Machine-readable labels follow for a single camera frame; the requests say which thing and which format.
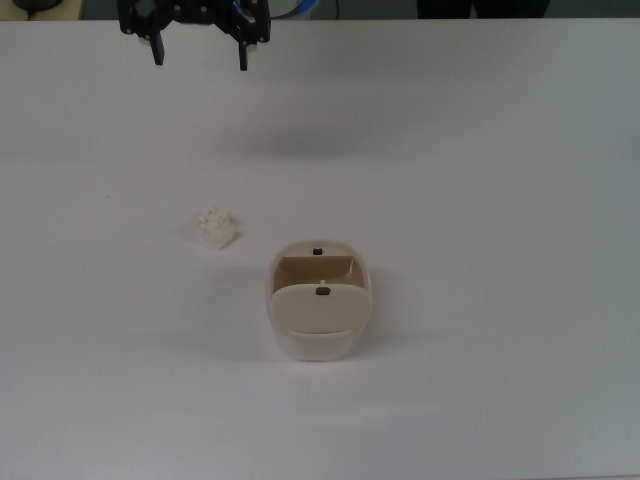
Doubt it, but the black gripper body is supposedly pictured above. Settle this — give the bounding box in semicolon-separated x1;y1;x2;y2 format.
166;0;237;26

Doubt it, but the white paper trash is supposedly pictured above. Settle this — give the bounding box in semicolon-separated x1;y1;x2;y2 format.
195;205;239;250

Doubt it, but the small white bin with lid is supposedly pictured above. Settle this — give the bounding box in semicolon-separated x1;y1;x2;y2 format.
264;239;376;363

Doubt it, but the dark round background object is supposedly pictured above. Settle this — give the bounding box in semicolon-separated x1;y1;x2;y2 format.
11;0;62;14

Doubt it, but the dark wide background object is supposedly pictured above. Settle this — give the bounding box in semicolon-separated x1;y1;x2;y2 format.
416;0;552;20

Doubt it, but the blue and white cable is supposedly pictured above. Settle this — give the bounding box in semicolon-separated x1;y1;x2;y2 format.
269;0;318;20

